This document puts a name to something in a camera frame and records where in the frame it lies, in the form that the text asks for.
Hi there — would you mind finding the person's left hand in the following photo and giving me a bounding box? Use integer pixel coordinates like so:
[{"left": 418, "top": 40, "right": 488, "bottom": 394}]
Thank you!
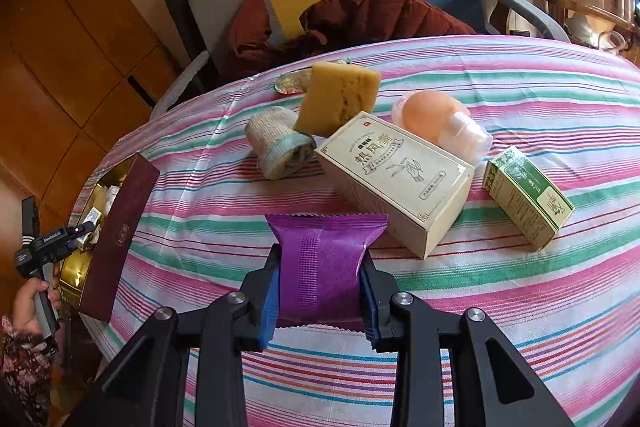
[{"left": 12, "top": 279, "right": 63, "bottom": 338}]

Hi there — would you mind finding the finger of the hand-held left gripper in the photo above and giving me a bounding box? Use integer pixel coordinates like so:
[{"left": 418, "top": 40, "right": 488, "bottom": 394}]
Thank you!
[
  {"left": 59, "top": 237, "right": 98, "bottom": 264},
  {"left": 62, "top": 222, "right": 100, "bottom": 241}
]

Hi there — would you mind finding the wooden panelled wardrobe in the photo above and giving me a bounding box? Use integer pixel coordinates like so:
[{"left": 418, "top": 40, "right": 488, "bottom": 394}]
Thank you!
[{"left": 0, "top": 0, "right": 186, "bottom": 258}]

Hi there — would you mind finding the small foil packet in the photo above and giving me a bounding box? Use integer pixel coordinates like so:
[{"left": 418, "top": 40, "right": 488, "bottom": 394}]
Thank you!
[{"left": 272, "top": 72, "right": 313, "bottom": 96}]

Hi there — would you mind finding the gold foil packet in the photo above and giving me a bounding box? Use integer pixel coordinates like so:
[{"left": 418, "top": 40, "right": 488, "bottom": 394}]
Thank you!
[{"left": 60, "top": 249, "right": 96, "bottom": 303}]

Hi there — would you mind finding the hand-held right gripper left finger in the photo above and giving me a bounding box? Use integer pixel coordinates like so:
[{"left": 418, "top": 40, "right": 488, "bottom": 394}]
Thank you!
[{"left": 67, "top": 244, "right": 283, "bottom": 427}]

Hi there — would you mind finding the orange round bottle clear cap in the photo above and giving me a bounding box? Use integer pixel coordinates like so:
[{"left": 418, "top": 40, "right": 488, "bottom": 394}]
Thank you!
[{"left": 391, "top": 89, "right": 493, "bottom": 165}]

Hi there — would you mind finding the beige loofah roll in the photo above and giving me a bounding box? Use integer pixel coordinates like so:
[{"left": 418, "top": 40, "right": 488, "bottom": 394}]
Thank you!
[{"left": 245, "top": 107, "right": 316, "bottom": 180}]

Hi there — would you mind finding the white plastic jug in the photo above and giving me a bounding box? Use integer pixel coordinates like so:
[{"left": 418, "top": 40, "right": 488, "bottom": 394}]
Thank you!
[{"left": 565, "top": 14, "right": 628, "bottom": 50}]

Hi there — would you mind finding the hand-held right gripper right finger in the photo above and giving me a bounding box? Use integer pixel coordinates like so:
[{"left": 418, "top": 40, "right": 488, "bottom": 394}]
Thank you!
[{"left": 357, "top": 252, "right": 576, "bottom": 427}]

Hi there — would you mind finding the maroon padded jacket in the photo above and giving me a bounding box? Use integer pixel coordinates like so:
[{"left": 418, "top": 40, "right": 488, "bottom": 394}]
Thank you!
[{"left": 230, "top": 0, "right": 476, "bottom": 70}]

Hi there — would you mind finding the maroon tin box gold inside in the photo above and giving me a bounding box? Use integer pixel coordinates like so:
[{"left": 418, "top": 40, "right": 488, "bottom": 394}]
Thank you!
[{"left": 59, "top": 154, "right": 161, "bottom": 322}]

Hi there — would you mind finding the person's left forearm floral sleeve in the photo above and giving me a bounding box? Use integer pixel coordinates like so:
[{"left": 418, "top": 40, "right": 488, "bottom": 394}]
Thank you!
[{"left": 0, "top": 314, "right": 58, "bottom": 427}]

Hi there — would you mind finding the striped tablecloth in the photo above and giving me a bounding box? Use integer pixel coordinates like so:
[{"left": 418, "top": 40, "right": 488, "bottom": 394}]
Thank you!
[{"left": 70, "top": 34, "right": 640, "bottom": 427}]

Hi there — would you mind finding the beige printed carton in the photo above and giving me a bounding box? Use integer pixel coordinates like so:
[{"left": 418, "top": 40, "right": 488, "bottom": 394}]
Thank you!
[{"left": 314, "top": 111, "right": 475, "bottom": 260}]

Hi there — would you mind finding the purple snack packet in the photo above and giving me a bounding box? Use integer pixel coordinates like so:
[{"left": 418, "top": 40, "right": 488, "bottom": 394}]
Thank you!
[{"left": 264, "top": 213, "right": 389, "bottom": 330}]

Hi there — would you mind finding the pale wrapped snack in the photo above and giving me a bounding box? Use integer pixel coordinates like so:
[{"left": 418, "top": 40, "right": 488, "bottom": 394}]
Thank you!
[{"left": 85, "top": 184, "right": 123, "bottom": 228}]

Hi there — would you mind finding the green printed carton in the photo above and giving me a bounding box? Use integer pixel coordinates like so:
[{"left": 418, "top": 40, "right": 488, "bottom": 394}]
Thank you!
[{"left": 482, "top": 146, "right": 575, "bottom": 253}]

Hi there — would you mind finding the yellow sponge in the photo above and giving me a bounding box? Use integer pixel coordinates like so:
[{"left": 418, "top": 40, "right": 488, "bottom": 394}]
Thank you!
[{"left": 292, "top": 62, "right": 382, "bottom": 138}]

